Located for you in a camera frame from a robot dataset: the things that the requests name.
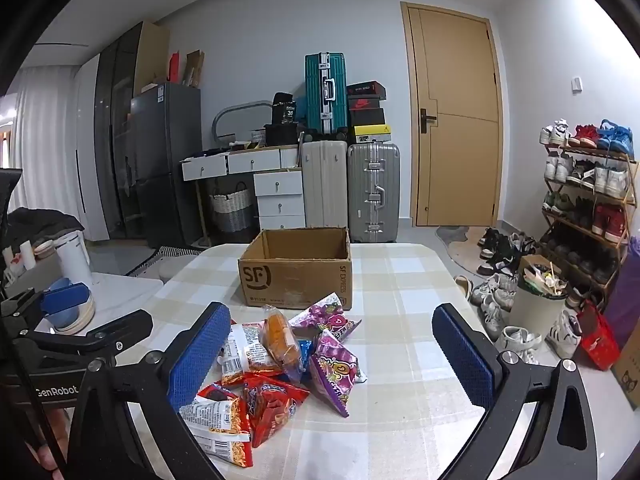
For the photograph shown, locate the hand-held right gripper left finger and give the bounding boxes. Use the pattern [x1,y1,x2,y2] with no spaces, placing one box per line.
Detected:
[65,301,233,480]

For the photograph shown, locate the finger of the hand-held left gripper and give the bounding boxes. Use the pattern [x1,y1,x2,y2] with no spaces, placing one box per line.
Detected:
[7,282,90,333]
[12,309,154,371]

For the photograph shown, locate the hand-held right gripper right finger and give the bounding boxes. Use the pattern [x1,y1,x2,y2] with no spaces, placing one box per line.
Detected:
[431,302,603,480]

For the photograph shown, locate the red chocolate cookie packet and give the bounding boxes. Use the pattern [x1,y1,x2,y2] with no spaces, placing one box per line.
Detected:
[197,382,246,403]
[243,375,312,448]

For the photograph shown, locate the orange cake packet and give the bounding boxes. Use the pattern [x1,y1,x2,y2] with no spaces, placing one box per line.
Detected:
[262,307,303,381]

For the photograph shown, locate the brown cardboard box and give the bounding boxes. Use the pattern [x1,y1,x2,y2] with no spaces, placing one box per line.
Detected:
[238,227,353,311]

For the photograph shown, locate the purple snack packet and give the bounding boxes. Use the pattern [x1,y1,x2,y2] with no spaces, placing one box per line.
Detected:
[307,329,368,418]
[290,296,362,343]

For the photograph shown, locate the person's left hand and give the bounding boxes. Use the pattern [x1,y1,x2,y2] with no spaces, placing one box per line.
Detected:
[25,440,68,480]

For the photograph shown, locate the stack of beige plates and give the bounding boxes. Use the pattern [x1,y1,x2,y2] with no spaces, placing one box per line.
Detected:
[50,290,96,336]

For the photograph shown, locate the white marble side table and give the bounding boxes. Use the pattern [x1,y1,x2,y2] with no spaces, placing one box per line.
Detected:
[10,270,166,341]

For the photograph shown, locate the white kettle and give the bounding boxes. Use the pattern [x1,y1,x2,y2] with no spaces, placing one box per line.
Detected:
[52,230,96,291]

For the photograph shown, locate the dark jacket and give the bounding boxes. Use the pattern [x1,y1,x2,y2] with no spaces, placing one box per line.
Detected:
[7,207,83,261]

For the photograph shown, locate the pile of loose sneakers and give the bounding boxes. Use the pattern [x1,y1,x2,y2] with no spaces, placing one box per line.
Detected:
[452,227,583,363]

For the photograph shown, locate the white trash bin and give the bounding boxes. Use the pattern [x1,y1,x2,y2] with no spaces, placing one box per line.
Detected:
[507,255,571,343]

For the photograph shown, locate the black and white patterned rug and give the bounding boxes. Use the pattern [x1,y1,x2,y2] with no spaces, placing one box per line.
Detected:
[125,245,201,276]

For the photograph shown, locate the grey door mat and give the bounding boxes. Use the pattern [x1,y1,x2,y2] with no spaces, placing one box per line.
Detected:
[435,225,488,281]

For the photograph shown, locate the white and grey woven basket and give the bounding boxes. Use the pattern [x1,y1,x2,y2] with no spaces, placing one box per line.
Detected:
[207,182,256,233]

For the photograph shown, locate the white curtain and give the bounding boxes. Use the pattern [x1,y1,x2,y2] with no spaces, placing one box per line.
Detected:
[10,65,81,221]

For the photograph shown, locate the cardboard box with cat print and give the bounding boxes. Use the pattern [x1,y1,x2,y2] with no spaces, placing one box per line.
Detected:
[610,330,640,408]

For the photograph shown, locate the dark glass cabinet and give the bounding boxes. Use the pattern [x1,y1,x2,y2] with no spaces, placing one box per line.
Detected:
[94,22,171,240]

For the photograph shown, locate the grey refrigerator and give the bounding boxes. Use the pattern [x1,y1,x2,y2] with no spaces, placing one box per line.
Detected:
[127,82,202,248]

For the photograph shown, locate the purple bag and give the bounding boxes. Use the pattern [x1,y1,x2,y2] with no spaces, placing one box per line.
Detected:
[602,237,640,336]

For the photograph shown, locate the white desk with drawers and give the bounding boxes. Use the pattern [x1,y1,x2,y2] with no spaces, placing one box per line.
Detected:
[181,145,306,231]

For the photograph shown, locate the wooden shoe rack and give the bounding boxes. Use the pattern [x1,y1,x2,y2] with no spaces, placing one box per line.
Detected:
[540,140,640,306]

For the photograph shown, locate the silver suitcase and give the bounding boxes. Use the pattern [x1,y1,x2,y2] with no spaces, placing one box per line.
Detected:
[347,142,401,244]

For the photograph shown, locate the wooden door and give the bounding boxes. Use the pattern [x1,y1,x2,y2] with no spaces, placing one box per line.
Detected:
[401,1,503,228]

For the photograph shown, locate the beige suitcase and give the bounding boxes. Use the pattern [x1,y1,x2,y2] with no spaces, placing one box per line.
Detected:
[300,140,349,231]

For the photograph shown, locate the rows of assorted shoes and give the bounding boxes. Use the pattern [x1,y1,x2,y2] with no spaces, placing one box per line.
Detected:
[539,119,638,286]

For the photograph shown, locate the black storage box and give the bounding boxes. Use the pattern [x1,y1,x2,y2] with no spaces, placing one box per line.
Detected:
[264,122,303,147]

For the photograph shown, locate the yellow and black shoebox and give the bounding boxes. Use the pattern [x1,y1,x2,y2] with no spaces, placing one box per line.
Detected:
[348,124,391,145]

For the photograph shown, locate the black bag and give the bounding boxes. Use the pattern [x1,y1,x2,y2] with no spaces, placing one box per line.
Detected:
[271,92,299,126]

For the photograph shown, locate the brown cardboard sheet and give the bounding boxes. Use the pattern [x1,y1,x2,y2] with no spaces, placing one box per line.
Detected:
[182,50,206,88]

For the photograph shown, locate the teal suitcase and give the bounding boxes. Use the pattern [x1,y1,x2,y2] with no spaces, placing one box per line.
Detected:
[305,52,348,136]

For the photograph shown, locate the grey oval frame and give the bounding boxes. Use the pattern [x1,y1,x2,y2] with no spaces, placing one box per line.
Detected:
[212,101,273,143]

